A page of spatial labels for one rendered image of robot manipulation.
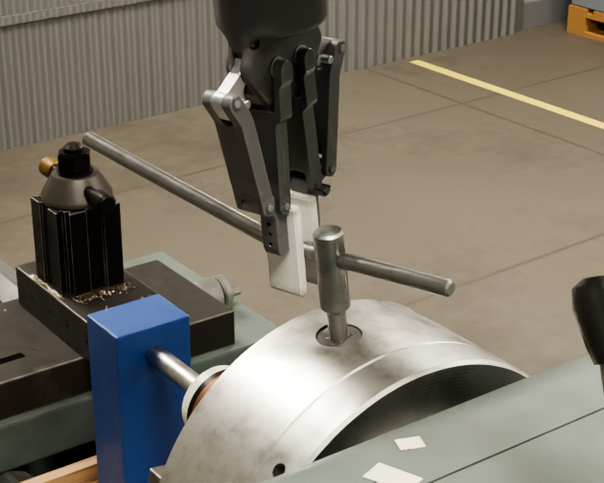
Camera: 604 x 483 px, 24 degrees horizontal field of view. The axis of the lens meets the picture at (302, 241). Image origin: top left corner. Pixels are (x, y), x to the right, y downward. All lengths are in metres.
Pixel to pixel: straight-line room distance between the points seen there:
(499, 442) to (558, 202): 3.74
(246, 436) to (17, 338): 0.67
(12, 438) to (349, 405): 0.67
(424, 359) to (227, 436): 0.15
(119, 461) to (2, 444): 0.22
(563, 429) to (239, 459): 0.23
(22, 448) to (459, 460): 0.80
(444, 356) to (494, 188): 3.69
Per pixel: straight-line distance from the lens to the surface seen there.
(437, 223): 4.37
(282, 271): 1.00
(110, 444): 1.38
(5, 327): 1.64
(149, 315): 1.33
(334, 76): 0.99
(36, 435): 1.57
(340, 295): 0.99
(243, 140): 0.92
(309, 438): 0.95
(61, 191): 1.56
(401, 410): 0.97
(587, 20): 6.52
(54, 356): 1.57
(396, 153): 4.95
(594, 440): 0.88
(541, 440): 0.87
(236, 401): 1.00
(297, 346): 1.01
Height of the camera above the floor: 1.71
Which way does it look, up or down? 24 degrees down
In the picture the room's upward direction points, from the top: straight up
